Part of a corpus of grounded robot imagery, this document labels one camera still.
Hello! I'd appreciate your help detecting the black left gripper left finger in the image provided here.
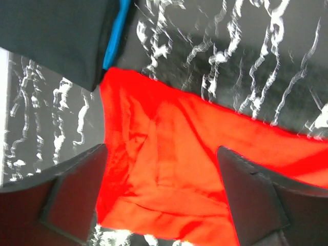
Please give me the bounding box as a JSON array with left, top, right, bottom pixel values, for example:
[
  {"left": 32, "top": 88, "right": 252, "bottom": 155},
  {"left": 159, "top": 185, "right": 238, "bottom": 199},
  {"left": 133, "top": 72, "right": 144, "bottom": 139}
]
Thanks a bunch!
[{"left": 1, "top": 144, "right": 108, "bottom": 245}]

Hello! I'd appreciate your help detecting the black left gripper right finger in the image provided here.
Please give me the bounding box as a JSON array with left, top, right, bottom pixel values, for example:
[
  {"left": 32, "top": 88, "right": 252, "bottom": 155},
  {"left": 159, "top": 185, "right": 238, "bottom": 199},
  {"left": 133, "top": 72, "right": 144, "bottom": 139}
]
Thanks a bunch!
[{"left": 217, "top": 146, "right": 327, "bottom": 245}]

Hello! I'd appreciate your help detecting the red t shirt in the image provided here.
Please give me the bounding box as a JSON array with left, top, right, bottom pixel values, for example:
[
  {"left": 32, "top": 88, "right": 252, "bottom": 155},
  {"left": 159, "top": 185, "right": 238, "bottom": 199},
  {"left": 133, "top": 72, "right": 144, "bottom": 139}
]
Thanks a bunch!
[{"left": 96, "top": 68, "right": 327, "bottom": 245}]

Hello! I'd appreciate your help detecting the folded black t shirt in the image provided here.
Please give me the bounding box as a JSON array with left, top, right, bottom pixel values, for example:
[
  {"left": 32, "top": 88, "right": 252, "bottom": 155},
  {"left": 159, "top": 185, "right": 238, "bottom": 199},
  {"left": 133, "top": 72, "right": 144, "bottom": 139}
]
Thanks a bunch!
[{"left": 1, "top": 1, "right": 122, "bottom": 91}]

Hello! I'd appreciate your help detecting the folded blue t shirt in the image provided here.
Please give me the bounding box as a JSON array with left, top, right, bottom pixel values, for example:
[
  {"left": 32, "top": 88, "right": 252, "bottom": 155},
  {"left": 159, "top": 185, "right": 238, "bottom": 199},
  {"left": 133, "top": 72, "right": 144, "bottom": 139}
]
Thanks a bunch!
[{"left": 102, "top": 0, "right": 131, "bottom": 70}]

